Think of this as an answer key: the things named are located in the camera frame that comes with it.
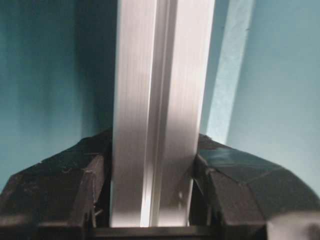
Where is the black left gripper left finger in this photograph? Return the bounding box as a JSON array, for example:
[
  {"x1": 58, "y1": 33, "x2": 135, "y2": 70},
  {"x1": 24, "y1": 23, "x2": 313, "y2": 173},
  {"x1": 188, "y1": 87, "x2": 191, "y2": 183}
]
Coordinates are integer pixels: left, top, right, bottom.
[{"x1": 0, "y1": 128, "x2": 113, "y2": 240}]

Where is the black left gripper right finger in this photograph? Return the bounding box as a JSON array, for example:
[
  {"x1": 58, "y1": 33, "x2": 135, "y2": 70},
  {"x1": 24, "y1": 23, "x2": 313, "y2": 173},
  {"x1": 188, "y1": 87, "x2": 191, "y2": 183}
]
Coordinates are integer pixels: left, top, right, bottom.
[{"x1": 189, "y1": 135, "x2": 320, "y2": 240}]

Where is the silver aluminium metal rail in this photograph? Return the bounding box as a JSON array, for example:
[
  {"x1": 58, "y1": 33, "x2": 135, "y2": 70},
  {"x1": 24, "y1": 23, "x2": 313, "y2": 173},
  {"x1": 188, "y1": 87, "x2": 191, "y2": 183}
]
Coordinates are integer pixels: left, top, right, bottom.
[{"x1": 110, "y1": 0, "x2": 215, "y2": 228}]

